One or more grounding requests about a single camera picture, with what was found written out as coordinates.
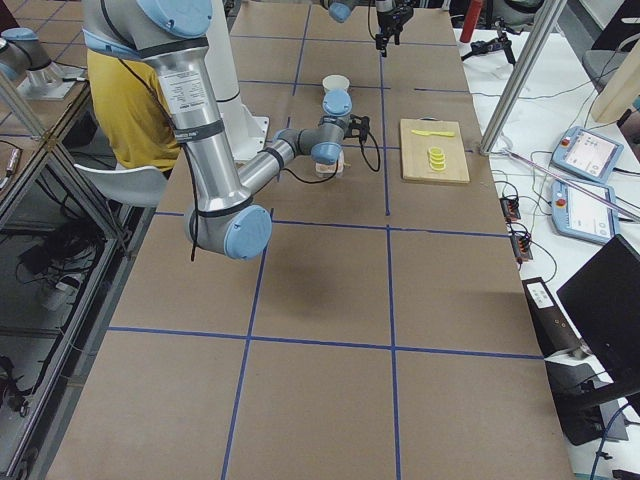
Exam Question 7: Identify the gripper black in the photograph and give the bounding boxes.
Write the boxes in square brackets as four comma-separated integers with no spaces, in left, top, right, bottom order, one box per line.
[375,7,414,56]

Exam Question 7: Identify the clear plastic egg box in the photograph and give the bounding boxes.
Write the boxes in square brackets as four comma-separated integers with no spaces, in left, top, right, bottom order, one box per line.
[314,157,345,181]

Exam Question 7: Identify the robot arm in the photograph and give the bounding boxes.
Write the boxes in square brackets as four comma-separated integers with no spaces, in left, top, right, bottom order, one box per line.
[317,0,417,58]
[83,1,352,260]

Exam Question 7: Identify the black brown box device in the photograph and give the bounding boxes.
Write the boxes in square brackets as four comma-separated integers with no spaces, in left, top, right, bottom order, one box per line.
[522,277,588,360]

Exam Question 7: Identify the white bowl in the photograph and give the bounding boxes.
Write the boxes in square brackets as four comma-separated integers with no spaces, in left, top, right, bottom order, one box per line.
[322,74,350,93]

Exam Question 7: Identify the yellow plastic knife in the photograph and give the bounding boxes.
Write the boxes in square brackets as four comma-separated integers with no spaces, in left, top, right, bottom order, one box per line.
[411,129,456,138]

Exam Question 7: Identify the wooden cutting board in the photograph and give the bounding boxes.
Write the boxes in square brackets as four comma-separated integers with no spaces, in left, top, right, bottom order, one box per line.
[400,119,470,184]

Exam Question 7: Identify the black tripod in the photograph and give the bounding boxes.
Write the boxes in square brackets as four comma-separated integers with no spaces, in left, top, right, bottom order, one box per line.
[461,17,519,66]

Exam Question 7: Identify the yellow lemon slices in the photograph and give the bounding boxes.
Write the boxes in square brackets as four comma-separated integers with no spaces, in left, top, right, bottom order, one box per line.
[427,146,446,172]

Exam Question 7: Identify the grey office chair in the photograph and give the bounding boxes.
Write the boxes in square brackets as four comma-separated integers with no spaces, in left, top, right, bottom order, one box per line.
[582,1,639,92]

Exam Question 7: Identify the teach pendant far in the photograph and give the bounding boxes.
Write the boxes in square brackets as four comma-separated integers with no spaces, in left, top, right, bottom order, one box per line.
[551,126,624,184]

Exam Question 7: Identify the teach pendant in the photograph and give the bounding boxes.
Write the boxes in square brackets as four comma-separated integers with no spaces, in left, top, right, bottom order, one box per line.
[551,180,620,245]
[551,126,624,184]

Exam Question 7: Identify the teach pendant near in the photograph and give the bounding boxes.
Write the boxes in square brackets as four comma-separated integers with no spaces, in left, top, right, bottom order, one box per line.
[551,180,620,245]

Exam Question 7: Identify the person in yellow shirt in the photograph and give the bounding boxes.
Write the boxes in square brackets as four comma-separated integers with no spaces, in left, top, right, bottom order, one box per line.
[87,50,181,177]

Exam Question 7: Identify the white plastic chair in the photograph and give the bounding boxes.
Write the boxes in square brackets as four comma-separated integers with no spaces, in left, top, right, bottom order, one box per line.
[74,164,168,207]

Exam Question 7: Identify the black laptop monitor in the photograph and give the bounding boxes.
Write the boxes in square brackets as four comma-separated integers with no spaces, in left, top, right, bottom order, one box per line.
[557,234,639,380]

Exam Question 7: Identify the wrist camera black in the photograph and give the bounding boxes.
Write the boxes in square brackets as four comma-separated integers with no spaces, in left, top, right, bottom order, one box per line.
[344,114,370,144]

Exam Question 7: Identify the aluminium frame post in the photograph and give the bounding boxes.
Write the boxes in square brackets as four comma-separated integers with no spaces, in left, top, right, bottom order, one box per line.
[479,0,567,156]

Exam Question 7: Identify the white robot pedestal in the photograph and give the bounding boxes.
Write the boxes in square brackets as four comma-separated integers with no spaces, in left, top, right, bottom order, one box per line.
[205,0,269,164]

